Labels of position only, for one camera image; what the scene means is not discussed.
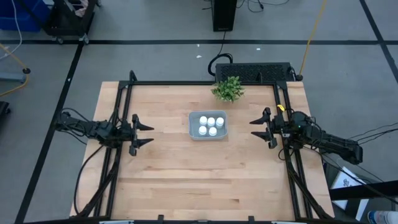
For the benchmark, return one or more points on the black computer tower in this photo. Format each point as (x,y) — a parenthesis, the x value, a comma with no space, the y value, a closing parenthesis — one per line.
(224,15)

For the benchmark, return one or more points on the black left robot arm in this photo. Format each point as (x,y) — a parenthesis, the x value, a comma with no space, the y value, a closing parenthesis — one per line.
(93,129)

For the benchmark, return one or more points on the white and blue shoe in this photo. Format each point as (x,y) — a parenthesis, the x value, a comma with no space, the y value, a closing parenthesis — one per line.
(382,216)

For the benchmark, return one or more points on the white pill bottle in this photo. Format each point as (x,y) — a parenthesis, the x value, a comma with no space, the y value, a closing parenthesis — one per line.
(211,121)
(219,122)
(203,120)
(202,130)
(212,131)

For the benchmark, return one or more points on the blue storage bin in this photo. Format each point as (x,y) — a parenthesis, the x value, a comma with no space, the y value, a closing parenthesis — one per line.
(21,14)

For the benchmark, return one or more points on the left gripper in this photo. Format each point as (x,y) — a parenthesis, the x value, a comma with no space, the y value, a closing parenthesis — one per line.
(130,135)

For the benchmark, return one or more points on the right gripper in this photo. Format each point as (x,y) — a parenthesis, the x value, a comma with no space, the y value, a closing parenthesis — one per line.
(280,129)

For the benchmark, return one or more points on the black wheeled cart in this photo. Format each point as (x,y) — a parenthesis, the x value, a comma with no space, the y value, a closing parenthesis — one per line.
(70,18)

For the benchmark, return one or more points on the grey floor plate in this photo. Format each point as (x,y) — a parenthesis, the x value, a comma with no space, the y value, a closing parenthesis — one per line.
(12,77)

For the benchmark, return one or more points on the black perforated computer case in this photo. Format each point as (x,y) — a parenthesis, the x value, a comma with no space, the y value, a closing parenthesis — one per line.
(252,72)

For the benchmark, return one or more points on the black aluminium table frame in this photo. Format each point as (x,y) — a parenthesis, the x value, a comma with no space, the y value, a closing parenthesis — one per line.
(124,99)

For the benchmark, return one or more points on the green plant in white pot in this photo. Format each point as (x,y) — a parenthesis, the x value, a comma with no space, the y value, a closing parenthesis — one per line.
(228,89)

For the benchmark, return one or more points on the yellow tag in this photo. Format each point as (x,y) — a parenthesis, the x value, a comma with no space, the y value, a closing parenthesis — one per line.
(280,107)

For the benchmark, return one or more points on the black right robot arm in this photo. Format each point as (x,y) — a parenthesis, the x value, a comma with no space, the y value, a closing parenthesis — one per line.
(335,144)

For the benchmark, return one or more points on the white paper box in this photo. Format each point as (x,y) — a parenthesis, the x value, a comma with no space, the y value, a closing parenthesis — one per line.
(348,186)

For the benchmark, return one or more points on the light grey plastic basket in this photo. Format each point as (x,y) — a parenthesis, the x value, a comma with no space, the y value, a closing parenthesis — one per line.
(193,137)

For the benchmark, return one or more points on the black metal bar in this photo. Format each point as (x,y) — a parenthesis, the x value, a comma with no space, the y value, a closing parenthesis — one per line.
(363,190)

